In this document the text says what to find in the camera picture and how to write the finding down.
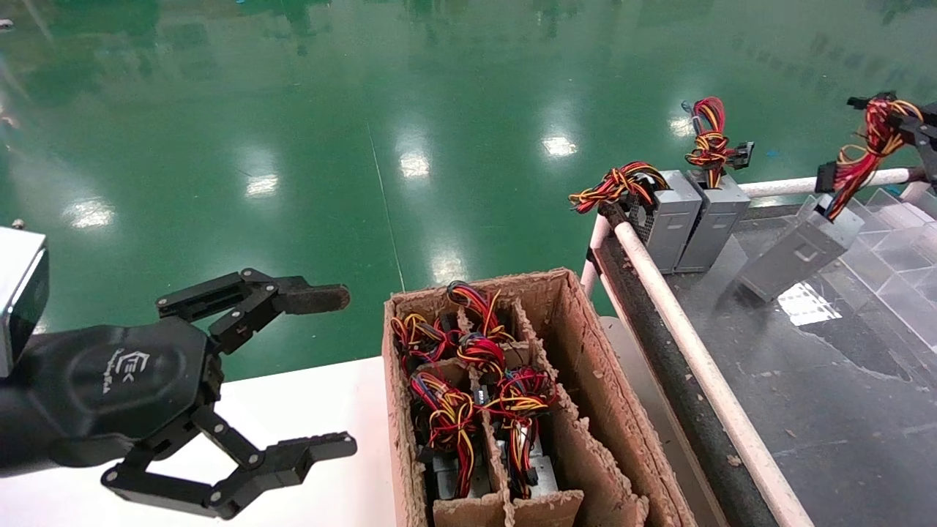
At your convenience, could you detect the clear acrylic divider rack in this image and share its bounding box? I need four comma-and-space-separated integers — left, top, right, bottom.
842, 184, 937, 354

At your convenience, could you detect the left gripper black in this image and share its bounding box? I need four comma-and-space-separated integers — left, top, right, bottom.
22, 268, 359, 520

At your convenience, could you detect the black conveyor side strip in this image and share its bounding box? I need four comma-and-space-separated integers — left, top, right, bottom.
594, 245, 778, 527

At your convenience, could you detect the brown cardboard divider box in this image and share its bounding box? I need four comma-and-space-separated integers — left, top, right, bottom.
383, 269, 696, 527

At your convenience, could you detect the grey power supply with cables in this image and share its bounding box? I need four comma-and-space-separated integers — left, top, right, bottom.
408, 368, 493, 501
391, 313, 449, 368
445, 280, 515, 341
570, 162, 703, 275
483, 366, 561, 501
735, 91, 925, 303
674, 96, 755, 274
457, 333, 510, 378

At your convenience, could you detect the left wrist grey camera box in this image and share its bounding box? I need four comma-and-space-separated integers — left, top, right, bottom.
0, 226, 50, 378

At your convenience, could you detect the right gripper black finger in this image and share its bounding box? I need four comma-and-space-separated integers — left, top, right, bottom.
917, 138, 937, 188
897, 102, 937, 143

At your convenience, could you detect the white rail pipe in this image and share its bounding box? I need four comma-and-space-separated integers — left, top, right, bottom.
580, 214, 613, 299
613, 220, 815, 527
739, 168, 913, 200

